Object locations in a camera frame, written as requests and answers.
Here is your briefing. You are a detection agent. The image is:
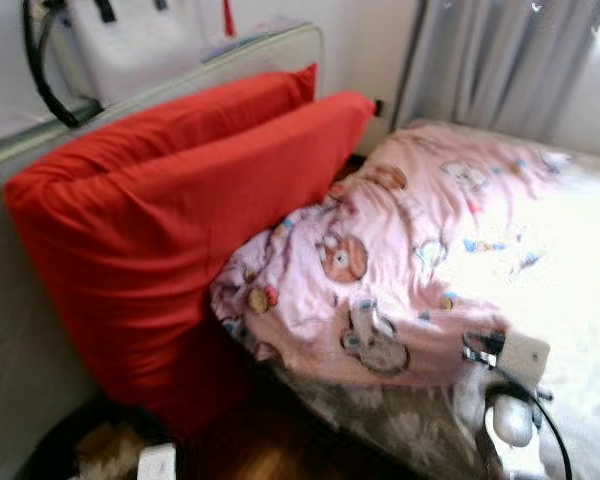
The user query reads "pink cartoon print blanket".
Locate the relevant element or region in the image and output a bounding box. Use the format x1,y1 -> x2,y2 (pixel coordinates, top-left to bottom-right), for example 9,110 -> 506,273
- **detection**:
210,125 -> 571,388

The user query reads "bed with grey floral sheet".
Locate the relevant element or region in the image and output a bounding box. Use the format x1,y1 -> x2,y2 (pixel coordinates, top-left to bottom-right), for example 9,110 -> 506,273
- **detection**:
270,120 -> 600,480

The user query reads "grey pleated curtain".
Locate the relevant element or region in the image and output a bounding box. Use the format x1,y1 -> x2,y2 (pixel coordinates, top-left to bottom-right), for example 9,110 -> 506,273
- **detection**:
395,0 -> 600,141

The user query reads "red covered mattress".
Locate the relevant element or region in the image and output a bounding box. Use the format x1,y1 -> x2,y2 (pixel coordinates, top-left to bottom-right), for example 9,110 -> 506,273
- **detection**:
2,92 -> 376,441
55,64 -> 318,161

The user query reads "crumpled paper rubbish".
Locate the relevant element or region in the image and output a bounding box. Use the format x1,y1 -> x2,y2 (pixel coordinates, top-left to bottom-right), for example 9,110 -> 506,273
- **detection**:
75,420 -> 146,480

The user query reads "white bag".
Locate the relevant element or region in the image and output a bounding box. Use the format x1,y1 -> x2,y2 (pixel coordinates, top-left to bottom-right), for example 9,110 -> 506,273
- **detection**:
45,0 -> 231,106

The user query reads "black round waste bin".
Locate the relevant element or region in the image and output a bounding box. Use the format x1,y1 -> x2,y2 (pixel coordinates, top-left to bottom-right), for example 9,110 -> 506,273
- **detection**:
15,400 -> 181,480

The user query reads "grey quilted upright mattress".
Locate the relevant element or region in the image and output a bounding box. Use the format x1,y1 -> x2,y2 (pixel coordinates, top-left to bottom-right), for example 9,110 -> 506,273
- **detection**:
0,22 -> 326,480

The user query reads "black curved hoop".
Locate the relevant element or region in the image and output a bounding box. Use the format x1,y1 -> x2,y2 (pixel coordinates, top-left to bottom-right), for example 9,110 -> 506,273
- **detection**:
22,0 -> 86,129

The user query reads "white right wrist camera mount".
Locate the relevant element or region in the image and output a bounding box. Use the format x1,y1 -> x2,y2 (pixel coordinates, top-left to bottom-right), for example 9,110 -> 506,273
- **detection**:
495,332 -> 551,386

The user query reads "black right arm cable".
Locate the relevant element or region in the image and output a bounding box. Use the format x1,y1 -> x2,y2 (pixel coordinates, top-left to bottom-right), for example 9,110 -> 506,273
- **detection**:
465,340 -> 573,480

